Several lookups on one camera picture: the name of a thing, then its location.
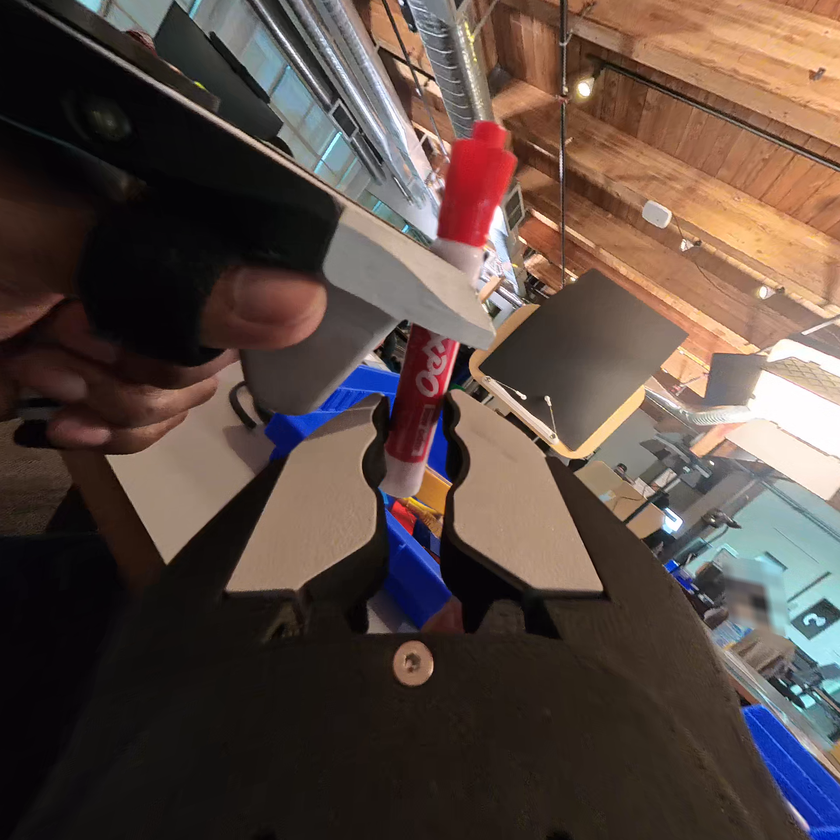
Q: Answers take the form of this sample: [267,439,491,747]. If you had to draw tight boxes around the studio light panel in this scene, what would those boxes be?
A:
[705,335,840,501]

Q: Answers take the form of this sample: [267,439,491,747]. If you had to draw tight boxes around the yellow tape roll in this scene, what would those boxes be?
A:
[415,467,452,509]

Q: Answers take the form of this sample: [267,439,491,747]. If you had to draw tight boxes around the black board with wooden rim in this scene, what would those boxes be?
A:
[469,268,690,460]

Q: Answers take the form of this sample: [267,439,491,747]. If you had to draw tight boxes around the spiral metal duct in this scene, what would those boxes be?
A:
[406,0,497,142]

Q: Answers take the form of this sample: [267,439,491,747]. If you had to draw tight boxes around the red and white marker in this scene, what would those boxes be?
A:
[379,120,519,500]

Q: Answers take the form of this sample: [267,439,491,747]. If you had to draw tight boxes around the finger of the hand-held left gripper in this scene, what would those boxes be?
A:
[238,203,497,417]

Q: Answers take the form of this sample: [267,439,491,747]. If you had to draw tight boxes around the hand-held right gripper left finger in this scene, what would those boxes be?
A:
[222,394,392,602]

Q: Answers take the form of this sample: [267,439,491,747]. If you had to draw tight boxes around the large blue plastic bin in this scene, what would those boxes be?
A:
[264,364,455,631]

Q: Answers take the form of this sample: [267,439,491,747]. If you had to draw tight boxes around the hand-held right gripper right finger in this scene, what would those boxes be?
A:
[438,390,606,601]

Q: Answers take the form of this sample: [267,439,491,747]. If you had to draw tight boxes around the person's left hand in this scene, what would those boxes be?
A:
[0,151,329,457]

